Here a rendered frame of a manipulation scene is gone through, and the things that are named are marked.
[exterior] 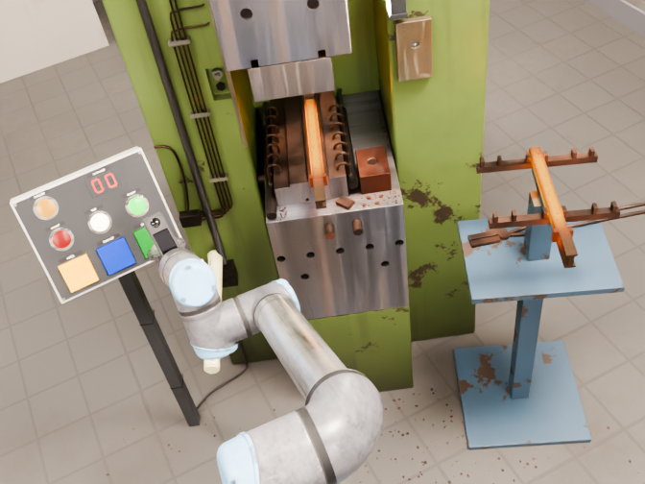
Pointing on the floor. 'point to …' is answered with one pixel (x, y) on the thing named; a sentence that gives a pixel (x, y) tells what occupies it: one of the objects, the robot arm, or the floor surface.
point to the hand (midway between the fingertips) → (159, 242)
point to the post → (159, 346)
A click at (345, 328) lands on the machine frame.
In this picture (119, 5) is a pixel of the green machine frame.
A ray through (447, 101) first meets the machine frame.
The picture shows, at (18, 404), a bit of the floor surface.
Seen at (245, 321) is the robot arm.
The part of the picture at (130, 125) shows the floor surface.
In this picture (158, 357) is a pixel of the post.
